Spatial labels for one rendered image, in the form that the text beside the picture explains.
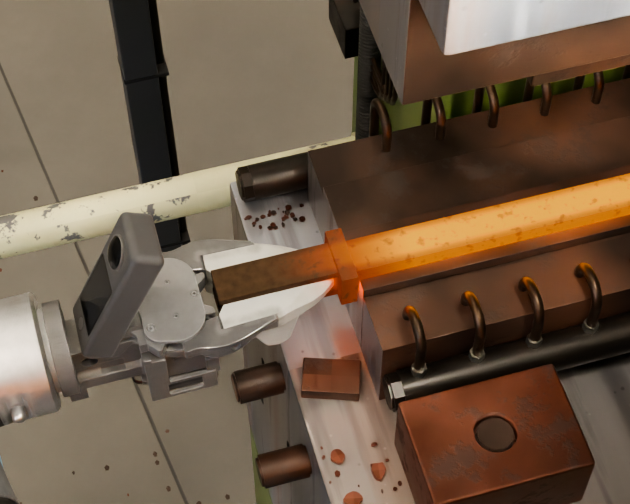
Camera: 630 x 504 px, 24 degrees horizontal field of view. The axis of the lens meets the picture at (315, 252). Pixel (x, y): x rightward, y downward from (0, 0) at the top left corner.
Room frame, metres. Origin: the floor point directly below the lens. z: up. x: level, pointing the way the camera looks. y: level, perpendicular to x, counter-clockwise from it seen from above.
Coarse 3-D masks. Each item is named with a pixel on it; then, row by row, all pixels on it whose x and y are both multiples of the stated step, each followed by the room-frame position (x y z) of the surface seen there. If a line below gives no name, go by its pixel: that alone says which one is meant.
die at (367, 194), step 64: (448, 128) 0.74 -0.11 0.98; (512, 128) 0.74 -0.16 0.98; (576, 128) 0.73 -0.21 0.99; (320, 192) 0.68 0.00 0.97; (384, 192) 0.67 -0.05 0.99; (448, 192) 0.67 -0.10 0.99; (512, 192) 0.66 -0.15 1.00; (512, 256) 0.60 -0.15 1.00; (576, 256) 0.61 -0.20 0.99; (384, 320) 0.55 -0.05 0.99; (448, 320) 0.55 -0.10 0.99; (512, 320) 0.55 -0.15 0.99; (576, 320) 0.57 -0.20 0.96
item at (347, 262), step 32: (576, 192) 0.65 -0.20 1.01; (608, 192) 0.65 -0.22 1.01; (416, 224) 0.62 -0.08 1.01; (448, 224) 0.62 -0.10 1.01; (480, 224) 0.62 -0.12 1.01; (512, 224) 0.62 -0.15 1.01; (544, 224) 0.62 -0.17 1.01; (576, 224) 0.63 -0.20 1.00; (288, 256) 0.59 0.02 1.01; (320, 256) 0.59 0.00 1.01; (352, 256) 0.60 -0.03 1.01; (384, 256) 0.60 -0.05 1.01; (416, 256) 0.60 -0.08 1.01; (448, 256) 0.60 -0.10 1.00; (224, 288) 0.57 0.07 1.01; (256, 288) 0.57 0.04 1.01; (288, 288) 0.57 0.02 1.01; (352, 288) 0.57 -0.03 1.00
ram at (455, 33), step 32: (448, 0) 0.48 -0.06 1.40; (480, 0) 0.48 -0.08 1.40; (512, 0) 0.49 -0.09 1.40; (544, 0) 0.49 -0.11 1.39; (576, 0) 0.49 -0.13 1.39; (608, 0) 0.50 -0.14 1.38; (448, 32) 0.48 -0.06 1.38; (480, 32) 0.48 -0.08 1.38; (512, 32) 0.49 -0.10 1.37; (544, 32) 0.49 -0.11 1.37
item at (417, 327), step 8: (408, 312) 0.54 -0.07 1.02; (416, 312) 0.54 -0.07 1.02; (416, 320) 0.53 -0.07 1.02; (416, 328) 0.53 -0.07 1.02; (416, 336) 0.52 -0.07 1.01; (424, 336) 0.52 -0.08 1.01; (416, 344) 0.52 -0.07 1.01; (424, 344) 0.52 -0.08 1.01; (416, 352) 0.52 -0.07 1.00; (424, 352) 0.52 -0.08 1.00; (416, 360) 0.52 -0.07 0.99; (424, 360) 0.52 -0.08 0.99; (416, 368) 0.52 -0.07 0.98; (424, 368) 0.52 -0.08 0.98; (416, 376) 0.51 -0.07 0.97
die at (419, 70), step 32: (384, 0) 0.56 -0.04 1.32; (416, 0) 0.53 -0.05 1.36; (384, 32) 0.56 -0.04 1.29; (416, 32) 0.53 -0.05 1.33; (576, 32) 0.55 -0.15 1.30; (608, 32) 0.56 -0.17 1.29; (416, 64) 0.53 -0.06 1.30; (448, 64) 0.53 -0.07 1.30; (480, 64) 0.54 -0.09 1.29; (512, 64) 0.54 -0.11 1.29; (544, 64) 0.55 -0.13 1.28; (576, 64) 0.55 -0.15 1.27; (416, 96) 0.53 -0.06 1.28
